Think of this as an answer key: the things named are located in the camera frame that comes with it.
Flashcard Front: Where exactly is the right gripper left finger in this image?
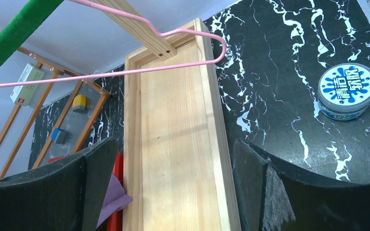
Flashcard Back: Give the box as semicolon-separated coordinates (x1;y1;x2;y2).
0;138;118;231

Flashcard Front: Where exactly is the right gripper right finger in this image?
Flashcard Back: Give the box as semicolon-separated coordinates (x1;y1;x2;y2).
234;138;370;231

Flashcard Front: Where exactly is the purple garment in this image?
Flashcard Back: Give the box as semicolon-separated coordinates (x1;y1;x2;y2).
97;173;133;228

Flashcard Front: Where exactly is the green hanger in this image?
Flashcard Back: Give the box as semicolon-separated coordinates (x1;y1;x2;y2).
0;0;63;67

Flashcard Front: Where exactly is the pink wire hanger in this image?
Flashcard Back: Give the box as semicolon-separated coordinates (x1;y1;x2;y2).
0;0;227;88

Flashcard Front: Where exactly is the red plastic tray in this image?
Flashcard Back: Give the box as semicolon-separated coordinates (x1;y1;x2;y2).
43;150;132;231

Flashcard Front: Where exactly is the small blue object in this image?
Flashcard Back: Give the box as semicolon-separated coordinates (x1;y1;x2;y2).
51;128;67;144

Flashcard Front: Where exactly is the orange wooden shoe rack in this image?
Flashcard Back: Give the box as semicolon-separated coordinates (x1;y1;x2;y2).
0;28;112;182

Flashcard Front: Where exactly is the small yellow black object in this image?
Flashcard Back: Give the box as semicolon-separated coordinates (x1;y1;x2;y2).
72;94;87;113

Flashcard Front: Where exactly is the wooden clothes rack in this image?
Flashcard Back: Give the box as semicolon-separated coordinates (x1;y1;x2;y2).
92;0;242;231

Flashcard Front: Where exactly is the small white box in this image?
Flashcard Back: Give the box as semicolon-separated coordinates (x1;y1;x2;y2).
10;63;46;106

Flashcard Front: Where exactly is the round blue white tin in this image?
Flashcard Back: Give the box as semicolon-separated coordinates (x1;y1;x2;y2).
317;63;370;121

